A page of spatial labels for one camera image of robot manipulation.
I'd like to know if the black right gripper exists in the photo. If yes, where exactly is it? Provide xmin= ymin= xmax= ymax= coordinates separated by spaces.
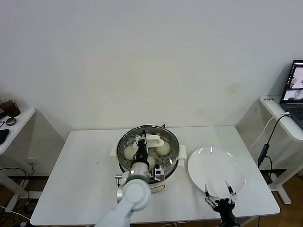
xmin=204 ymin=180 xmax=239 ymax=227

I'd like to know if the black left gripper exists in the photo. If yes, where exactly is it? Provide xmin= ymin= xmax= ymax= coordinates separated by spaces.
xmin=134 ymin=129 xmax=149 ymax=164

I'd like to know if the glass lid with white handle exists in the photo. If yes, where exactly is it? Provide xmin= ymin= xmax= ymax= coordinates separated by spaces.
xmin=117 ymin=125 xmax=180 ymax=171

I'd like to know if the white steamed baozi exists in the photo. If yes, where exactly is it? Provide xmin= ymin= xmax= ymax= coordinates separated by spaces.
xmin=145 ymin=156 xmax=157 ymax=171
xmin=155 ymin=143 xmax=171 ymax=156
xmin=124 ymin=146 xmax=138 ymax=160

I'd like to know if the stainless steel steamer basket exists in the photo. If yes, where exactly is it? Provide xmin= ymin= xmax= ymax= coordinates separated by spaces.
xmin=117 ymin=124 xmax=181 ymax=179

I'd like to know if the steel steamer pot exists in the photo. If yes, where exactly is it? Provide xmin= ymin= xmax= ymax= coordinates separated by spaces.
xmin=110 ymin=144 xmax=187 ymax=194

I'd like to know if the white round plate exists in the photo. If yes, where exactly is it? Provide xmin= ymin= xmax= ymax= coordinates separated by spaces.
xmin=187 ymin=146 xmax=247 ymax=199

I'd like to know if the white side desk with laptop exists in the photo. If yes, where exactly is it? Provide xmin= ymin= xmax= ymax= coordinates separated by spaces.
xmin=259 ymin=96 xmax=303 ymax=205

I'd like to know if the open grey laptop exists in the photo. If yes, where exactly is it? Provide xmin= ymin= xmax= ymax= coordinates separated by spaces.
xmin=279 ymin=60 xmax=303 ymax=131

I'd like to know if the white side desk with cup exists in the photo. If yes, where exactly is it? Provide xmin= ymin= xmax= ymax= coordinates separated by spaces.
xmin=0 ymin=106 xmax=36 ymax=211

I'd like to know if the plastic cup of iced coffee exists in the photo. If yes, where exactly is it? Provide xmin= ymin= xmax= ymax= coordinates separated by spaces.
xmin=0 ymin=93 xmax=21 ymax=118

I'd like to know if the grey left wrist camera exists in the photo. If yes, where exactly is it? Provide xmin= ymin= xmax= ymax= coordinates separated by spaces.
xmin=152 ymin=165 xmax=166 ymax=182

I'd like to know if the white charger cable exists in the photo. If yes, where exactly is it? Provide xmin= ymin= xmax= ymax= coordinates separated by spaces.
xmin=248 ymin=113 xmax=291 ymax=150

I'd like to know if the black floor cable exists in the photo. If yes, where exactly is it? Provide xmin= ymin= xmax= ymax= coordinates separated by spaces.
xmin=0 ymin=167 xmax=30 ymax=213

